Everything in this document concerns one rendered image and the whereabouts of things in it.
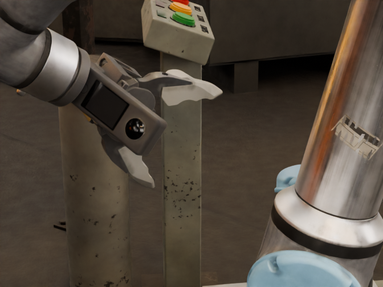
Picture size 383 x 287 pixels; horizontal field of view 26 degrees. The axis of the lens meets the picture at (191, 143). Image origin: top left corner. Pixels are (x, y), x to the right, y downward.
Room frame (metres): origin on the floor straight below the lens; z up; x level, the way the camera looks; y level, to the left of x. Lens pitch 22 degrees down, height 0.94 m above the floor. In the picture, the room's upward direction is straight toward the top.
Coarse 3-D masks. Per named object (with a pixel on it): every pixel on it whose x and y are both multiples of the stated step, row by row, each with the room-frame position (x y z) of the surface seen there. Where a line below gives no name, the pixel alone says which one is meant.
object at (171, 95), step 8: (168, 72) 0.99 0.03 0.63; (176, 72) 0.99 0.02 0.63; (184, 72) 0.99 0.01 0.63; (192, 80) 0.95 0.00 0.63; (200, 80) 0.97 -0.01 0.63; (168, 88) 0.93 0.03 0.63; (176, 88) 0.94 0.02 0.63; (184, 88) 0.94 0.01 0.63; (192, 88) 0.95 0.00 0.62; (200, 88) 0.95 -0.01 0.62; (208, 88) 0.96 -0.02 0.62; (216, 88) 0.97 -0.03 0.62; (160, 96) 0.94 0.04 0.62; (168, 96) 0.93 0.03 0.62; (176, 96) 0.94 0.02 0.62; (184, 96) 0.94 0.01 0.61; (192, 96) 0.95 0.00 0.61; (200, 96) 0.95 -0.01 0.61; (208, 96) 0.96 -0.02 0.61; (216, 96) 0.97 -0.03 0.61; (168, 104) 0.94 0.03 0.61; (176, 104) 0.94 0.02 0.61
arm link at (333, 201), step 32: (352, 0) 0.74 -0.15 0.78; (352, 32) 0.72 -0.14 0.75; (352, 64) 0.71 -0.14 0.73; (352, 96) 0.71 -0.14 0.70; (320, 128) 0.73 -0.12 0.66; (352, 128) 0.70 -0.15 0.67; (320, 160) 0.72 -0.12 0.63; (352, 160) 0.70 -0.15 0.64; (288, 192) 0.75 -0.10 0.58; (320, 192) 0.71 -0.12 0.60; (352, 192) 0.70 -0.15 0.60; (288, 224) 0.71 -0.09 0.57; (320, 224) 0.70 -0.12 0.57; (352, 224) 0.70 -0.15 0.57; (288, 256) 0.69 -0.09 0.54; (320, 256) 0.68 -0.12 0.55; (352, 256) 0.69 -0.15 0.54
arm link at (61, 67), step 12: (60, 36) 0.88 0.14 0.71; (60, 48) 0.86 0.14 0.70; (72, 48) 0.88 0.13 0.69; (48, 60) 0.85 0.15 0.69; (60, 60) 0.86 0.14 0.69; (72, 60) 0.87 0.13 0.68; (48, 72) 0.85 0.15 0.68; (60, 72) 0.85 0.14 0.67; (72, 72) 0.86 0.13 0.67; (36, 84) 0.85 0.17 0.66; (48, 84) 0.85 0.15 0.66; (60, 84) 0.86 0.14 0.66; (36, 96) 0.86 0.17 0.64; (48, 96) 0.86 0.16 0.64
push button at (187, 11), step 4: (172, 4) 1.44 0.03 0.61; (176, 4) 1.44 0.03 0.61; (180, 4) 1.45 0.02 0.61; (172, 8) 1.43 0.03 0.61; (176, 8) 1.43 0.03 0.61; (180, 8) 1.43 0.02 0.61; (184, 8) 1.43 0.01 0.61; (188, 8) 1.44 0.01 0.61; (180, 12) 1.42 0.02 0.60; (184, 12) 1.42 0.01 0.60; (188, 12) 1.43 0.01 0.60
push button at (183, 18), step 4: (176, 12) 1.37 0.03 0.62; (172, 16) 1.37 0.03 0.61; (176, 16) 1.36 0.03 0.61; (180, 16) 1.35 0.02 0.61; (184, 16) 1.36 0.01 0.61; (188, 16) 1.38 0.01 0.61; (180, 20) 1.35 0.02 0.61; (184, 20) 1.35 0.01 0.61; (188, 20) 1.35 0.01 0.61; (192, 20) 1.36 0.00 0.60; (188, 24) 1.35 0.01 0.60; (192, 24) 1.36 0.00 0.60
